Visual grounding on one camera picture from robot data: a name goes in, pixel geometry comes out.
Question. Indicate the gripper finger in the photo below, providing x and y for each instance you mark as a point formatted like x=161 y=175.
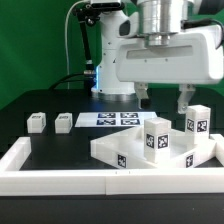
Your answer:
x=186 y=93
x=142 y=95

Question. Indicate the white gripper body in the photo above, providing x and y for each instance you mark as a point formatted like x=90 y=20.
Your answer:
x=190 y=57

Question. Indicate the white square table top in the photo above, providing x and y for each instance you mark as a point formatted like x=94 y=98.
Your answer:
x=125 y=149

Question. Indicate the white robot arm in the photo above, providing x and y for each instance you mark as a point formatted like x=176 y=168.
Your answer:
x=163 y=42

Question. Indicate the white sheet with markers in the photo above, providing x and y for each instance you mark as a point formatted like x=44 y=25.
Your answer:
x=113 y=119

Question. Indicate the white U-shaped obstacle fence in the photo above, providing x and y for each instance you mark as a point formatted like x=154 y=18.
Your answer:
x=16 y=182

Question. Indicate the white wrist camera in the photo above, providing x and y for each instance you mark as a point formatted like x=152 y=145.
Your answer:
x=129 y=27

